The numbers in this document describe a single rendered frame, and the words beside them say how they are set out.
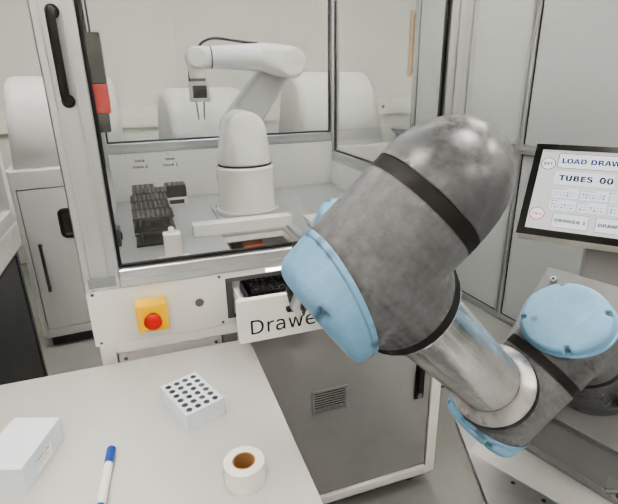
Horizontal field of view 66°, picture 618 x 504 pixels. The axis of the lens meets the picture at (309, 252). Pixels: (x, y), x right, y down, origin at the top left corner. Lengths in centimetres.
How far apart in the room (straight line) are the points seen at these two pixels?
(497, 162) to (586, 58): 224
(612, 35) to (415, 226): 225
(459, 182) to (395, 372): 125
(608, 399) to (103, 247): 102
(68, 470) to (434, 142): 85
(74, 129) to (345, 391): 103
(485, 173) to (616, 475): 66
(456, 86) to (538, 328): 80
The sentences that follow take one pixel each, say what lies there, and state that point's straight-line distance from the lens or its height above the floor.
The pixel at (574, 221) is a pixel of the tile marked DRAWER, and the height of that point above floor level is 101.
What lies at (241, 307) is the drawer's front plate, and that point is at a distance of 110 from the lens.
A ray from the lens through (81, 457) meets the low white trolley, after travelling 103.
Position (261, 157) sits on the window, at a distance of 118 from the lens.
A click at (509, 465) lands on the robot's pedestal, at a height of 76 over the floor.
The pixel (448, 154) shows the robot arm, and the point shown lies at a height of 135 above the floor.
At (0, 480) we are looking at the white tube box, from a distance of 101.
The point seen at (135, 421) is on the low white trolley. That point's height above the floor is 76.
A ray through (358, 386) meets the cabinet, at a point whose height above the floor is 50.
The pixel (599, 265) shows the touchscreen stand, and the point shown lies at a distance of 166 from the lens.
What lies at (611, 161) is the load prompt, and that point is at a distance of 165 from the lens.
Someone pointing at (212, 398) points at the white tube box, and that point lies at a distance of 103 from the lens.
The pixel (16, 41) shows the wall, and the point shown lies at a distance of 432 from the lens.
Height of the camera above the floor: 140
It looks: 20 degrees down
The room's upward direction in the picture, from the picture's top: 1 degrees counter-clockwise
